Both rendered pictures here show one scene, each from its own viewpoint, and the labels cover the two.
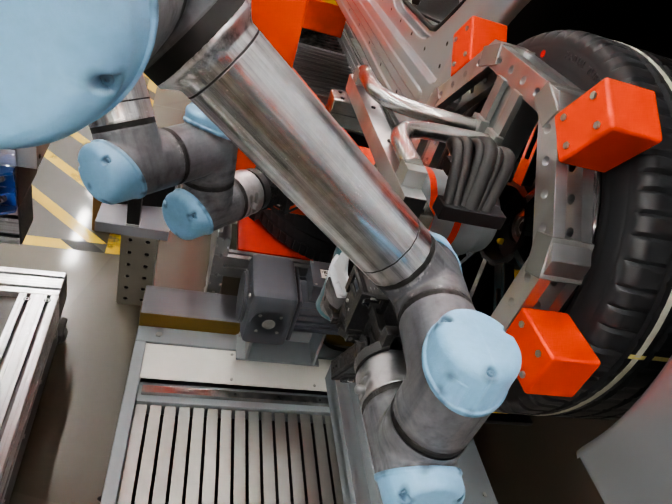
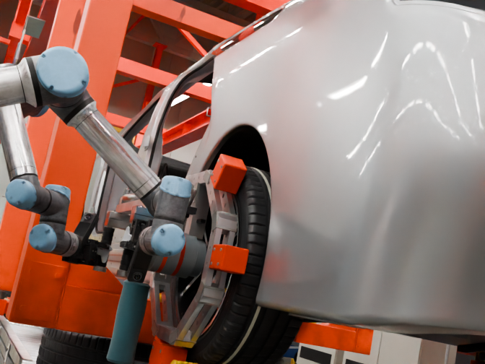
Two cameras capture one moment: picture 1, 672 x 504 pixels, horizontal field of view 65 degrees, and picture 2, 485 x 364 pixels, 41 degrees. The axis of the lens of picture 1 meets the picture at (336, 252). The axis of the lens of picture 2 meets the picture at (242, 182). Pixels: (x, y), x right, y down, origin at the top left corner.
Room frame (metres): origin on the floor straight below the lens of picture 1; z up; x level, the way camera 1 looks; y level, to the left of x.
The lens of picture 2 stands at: (-1.24, -0.22, 0.75)
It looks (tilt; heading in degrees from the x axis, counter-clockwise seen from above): 10 degrees up; 358
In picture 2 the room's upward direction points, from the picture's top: 11 degrees clockwise
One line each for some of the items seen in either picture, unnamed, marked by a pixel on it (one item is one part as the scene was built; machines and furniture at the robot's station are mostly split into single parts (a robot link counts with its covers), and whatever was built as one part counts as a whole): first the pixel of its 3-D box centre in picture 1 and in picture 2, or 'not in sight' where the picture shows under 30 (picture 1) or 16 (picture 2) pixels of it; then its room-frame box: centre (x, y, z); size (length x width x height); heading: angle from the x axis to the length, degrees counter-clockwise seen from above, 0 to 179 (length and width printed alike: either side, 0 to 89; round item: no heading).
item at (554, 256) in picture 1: (463, 215); (188, 256); (0.85, -0.19, 0.85); 0.54 x 0.07 x 0.54; 20
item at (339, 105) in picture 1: (352, 111); (120, 220); (0.94, 0.06, 0.93); 0.09 x 0.05 x 0.05; 110
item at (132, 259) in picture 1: (140, 243); not in sight; (1.22, 0.57, 0.21); 0.10 x 0.10 x 0.42; 20
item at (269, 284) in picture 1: (310, 321); not in sight; (1.11, 0.00, 0.26); 0.42 x 0.18 x 0.35; 110
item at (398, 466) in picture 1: (412, 450); (164, 239); (0.33, -0.13, 0.85); 0.11 x 0.08 x 0.09; 21
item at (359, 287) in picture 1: (378, 325); (146, 237); (0.48, -0.08, 0.86); 0.12 x 0.08 x 0.09; 21
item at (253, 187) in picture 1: (242, 194); (66, 243); (0.72, 0.17, 0.81); 0.08 x 0.05 x 0.08; 66
